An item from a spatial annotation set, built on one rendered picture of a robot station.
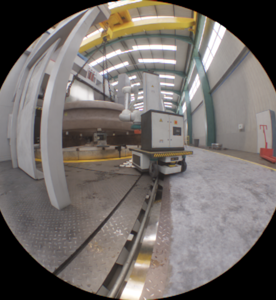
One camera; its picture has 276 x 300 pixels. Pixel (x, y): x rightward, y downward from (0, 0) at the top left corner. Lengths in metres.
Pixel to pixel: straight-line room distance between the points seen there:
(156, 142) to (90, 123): 2.40
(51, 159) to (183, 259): 0.84
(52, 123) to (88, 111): 2.86
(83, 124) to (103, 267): 3.23
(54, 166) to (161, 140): 1.15
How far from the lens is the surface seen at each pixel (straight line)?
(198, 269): 0.52
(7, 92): 4.84
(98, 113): 3.53
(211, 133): 11.52
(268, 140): 5.77
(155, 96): 1.97
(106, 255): 0.52
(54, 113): 0.75
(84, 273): 0.50
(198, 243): 0.59
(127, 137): 3.64
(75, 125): 3.39
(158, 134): 1.31
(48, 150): 0.71
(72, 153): 2.85
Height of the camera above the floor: 0.45
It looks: 5 degrees down
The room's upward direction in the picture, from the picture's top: straight up
